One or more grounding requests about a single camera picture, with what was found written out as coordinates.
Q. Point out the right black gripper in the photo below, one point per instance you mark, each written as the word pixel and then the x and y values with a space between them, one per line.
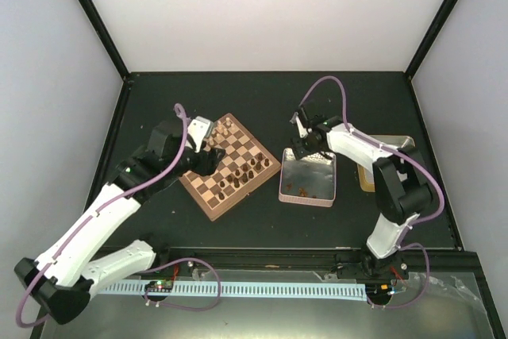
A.
pixel 299 151

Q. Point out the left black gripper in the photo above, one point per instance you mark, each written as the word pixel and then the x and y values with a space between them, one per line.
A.
pixel 209 161

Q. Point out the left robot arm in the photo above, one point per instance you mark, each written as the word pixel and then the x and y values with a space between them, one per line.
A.
pixel 65 277

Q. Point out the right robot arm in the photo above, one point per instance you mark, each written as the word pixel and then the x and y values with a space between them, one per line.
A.
pixel 402 185

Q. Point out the wooden chess board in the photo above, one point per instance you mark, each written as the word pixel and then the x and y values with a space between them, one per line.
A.
pixel 204 189

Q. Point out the white chess pieces group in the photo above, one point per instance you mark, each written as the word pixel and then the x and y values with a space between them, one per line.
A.
pixel 222 133

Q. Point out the pile of dark chess pieces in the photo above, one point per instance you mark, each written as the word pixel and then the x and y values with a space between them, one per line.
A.
pixel 297 191

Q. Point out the pink metal tin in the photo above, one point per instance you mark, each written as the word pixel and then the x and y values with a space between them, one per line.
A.
pixel 315 173

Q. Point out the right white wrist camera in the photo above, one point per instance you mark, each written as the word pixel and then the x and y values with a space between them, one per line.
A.
pixel 295 120

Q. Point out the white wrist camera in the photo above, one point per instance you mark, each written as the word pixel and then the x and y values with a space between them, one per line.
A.
pixel 198 130
pixel 295 120

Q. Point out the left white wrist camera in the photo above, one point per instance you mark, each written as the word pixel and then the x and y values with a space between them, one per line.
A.
pixel 198 130

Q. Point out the light blue cable duct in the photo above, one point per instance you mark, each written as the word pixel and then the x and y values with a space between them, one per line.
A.
pixel 263 290

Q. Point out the black frame post left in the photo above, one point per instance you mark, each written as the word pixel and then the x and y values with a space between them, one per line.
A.
pixel 104 36

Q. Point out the black frame post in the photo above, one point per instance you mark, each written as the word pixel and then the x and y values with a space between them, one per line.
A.
pixel 444 11
pixel 104 36

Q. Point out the black frame post right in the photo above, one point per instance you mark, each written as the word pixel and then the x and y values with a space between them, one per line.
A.
pixel 444 11

